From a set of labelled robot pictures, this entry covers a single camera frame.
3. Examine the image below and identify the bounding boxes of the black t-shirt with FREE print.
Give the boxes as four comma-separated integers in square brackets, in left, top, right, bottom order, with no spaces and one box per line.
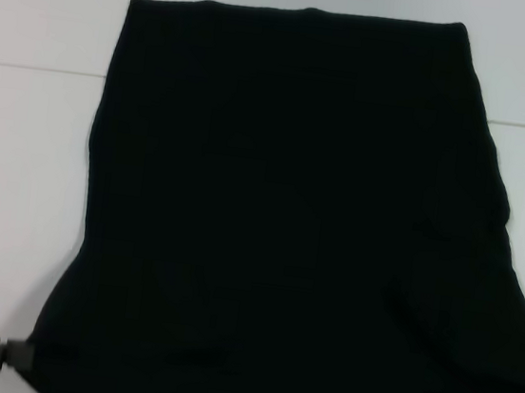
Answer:
[20,0,525,393]

